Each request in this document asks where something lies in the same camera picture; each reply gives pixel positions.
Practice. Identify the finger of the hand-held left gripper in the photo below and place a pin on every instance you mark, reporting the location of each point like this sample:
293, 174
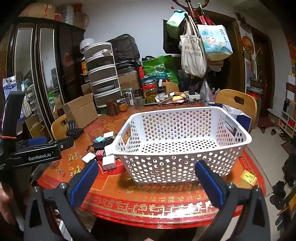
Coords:
37, 140
66, 144

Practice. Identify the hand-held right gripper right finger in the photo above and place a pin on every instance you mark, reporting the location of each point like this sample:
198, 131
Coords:
211, 183

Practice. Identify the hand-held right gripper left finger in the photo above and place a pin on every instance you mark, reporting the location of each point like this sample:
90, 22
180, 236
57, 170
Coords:
84, 183

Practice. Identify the black power adapter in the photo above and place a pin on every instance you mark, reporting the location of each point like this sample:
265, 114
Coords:
100, 144

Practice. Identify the white perforated plastic basket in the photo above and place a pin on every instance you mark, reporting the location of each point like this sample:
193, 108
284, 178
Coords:
180, 148

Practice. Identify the person's left hand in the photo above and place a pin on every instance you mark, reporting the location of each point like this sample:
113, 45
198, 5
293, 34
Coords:
5, 201

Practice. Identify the black phone stand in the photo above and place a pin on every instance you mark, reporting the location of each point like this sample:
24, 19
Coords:
74, 132

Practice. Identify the wooden chair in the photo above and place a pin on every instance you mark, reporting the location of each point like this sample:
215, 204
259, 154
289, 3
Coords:
59, 126
240, 104
171, 87

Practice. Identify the red floral tablecloth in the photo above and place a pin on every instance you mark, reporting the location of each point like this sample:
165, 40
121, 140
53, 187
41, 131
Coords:
69, 166

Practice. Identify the white rounded small case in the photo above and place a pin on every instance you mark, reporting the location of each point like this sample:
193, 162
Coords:
89, 158

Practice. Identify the white plug charger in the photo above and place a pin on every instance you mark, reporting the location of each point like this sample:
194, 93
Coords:
108, 162

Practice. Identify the pink checked cube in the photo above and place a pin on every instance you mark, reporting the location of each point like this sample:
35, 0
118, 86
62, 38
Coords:
100, 154

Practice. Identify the light blue small adapter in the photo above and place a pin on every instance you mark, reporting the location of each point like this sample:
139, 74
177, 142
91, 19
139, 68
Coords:
99, 139

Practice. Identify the open cardboard box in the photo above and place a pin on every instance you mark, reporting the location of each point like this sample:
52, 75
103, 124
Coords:
81, 111

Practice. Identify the yellow card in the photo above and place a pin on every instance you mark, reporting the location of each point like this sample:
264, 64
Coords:
248, 178

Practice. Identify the white block adapter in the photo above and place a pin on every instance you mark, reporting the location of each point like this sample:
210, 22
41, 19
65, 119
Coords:
109, 150

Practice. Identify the white square adapter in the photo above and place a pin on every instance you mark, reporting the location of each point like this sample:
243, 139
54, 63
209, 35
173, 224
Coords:
108, 135

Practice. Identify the brown ceramic mug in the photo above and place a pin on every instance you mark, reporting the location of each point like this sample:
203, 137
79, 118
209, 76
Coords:
112, 107

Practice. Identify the dark mirrored wardrobe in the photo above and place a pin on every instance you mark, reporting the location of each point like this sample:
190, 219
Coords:
46, 76

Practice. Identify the orange filled glass jar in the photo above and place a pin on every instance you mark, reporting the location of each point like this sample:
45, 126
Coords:
122, 106

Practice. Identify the blue white paper bag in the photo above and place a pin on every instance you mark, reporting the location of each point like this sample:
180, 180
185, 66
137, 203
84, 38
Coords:
242, 118

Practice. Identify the row of dark shoes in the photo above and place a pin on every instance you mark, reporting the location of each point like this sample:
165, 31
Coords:
284, 180

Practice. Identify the white drawer tower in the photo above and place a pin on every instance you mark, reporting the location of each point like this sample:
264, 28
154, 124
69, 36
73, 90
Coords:
101, 76

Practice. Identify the white remote control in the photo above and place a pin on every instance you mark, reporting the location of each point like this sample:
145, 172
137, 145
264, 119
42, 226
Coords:
130, 98

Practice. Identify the empty glass jar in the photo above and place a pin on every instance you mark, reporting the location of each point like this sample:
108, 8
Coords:
138, 102

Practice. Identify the metal tray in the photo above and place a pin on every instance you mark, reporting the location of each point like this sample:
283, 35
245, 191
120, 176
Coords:
175, 103

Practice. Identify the brown cardboard box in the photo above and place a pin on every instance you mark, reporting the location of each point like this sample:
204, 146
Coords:
129, 81

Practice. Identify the white power strip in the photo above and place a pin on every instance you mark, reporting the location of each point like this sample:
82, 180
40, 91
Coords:
193, 95

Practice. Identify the clear plastic bag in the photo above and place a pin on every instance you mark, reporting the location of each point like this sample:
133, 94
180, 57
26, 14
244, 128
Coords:
207, 91

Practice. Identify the red lid pickle jar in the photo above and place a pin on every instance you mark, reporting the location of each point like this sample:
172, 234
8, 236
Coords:
150, 92

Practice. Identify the white round fan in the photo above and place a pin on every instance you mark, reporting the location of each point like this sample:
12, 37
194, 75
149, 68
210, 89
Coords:
87, 45

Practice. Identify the white cubby shoe shelf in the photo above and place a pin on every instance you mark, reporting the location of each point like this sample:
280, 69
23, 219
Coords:
288, 109

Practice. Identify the black plastic covered bundle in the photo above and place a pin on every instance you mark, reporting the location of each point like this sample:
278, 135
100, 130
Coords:
124, 47

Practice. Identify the green shopping bag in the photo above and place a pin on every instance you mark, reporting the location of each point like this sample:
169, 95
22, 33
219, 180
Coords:
161, 69

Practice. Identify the dark wooden door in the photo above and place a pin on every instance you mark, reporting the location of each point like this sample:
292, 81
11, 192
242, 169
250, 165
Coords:
259, 69

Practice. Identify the taped cardboard box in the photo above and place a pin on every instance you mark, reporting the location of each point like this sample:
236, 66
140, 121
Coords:
38, 10

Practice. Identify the beige canvas tote bag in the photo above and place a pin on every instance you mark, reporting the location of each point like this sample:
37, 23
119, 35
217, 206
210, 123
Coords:
193, 53

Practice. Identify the light blue printed bag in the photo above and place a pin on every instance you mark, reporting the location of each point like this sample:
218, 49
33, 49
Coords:
215, 41

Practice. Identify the green paper bag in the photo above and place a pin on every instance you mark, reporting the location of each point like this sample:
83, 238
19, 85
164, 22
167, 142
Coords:
174, 23

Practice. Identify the wooden coat rack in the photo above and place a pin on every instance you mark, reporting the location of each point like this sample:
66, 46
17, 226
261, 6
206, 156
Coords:
193, 9

